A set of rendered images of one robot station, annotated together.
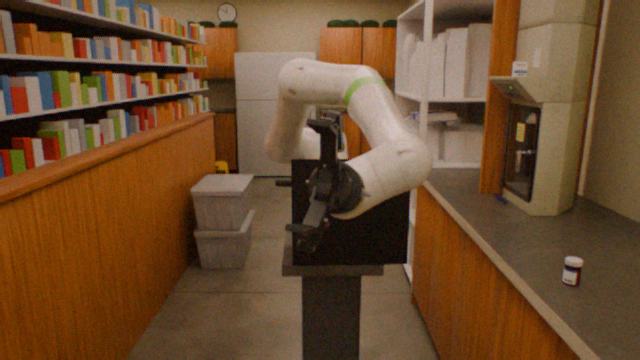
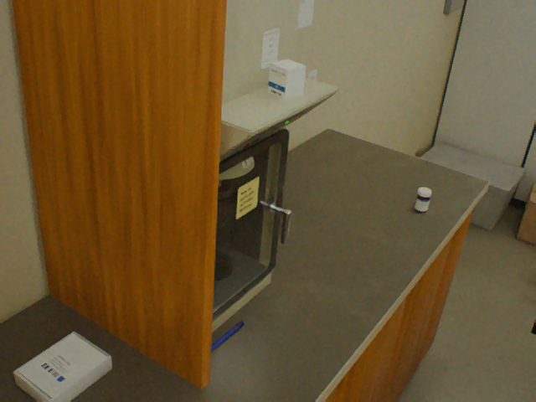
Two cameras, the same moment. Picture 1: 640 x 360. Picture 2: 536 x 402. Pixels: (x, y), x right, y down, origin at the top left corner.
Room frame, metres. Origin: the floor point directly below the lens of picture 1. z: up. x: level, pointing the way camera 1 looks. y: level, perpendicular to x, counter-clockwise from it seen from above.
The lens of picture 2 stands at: (2.95, -0.28, 1.91)
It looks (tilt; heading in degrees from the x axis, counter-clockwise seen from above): 30 degrees down; 211
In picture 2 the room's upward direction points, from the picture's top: 5 degrees clockwise
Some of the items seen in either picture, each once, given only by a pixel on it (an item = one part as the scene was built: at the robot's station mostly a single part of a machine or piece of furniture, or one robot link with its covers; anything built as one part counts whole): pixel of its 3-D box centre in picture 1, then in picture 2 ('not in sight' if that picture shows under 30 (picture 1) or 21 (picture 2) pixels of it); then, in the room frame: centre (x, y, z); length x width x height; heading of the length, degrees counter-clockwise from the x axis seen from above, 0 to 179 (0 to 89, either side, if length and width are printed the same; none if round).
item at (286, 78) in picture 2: (519, 69); (286, 79); (1.98, -0.84, 1.54); 0.05 x 0.05 x 0.06; 76
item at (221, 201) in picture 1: (224, 200); not in sight; (3.69, 0.76, 0.49); 0.60 x 0.42 x 0.33; 0
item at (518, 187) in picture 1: (519, 150); (243, 229); (2.02, -0.89, 1.19); 0.30 x 0.01 x 0.40; 179
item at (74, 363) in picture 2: not in sight; (64, 370); (2.41, -1.06, 0.96); 0.16 x 0.12 x 0.04; 179
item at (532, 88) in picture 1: (514, 88); (272, 122); (2.02, -0.84, 1.46); 0.32 x 0.11 x 0.10; 0
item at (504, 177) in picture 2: not in sight; (466, 186); (-0.69, -0.95, 0.17); 0.60 x 0.42 x 0.33; 88
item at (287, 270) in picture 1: (330, 251); not in sight; (1.51, -0.05, 0.92); 0.32 x 0.32 x 0.04; 1
